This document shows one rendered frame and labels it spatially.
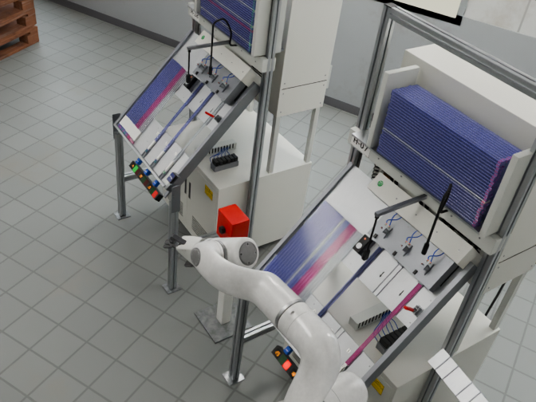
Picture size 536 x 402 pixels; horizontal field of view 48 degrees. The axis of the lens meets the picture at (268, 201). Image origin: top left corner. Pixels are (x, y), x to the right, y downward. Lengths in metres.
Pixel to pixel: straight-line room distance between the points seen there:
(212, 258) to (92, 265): 2.35
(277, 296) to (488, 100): 1.16
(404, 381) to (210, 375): 1.08
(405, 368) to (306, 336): 1.33
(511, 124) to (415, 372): 1.09
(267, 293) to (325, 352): 0.20
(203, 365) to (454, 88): 1.88
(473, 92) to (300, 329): 1.22
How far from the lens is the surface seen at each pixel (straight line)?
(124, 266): 3.78
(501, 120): 2.25
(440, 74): 2.38
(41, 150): 4.82
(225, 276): 1.48
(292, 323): 1.40
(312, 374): 1.40
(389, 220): 2.38
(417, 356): 2.73
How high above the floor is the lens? 2.64
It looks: 38 degrees down
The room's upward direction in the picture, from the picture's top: 8 degrees clockwise
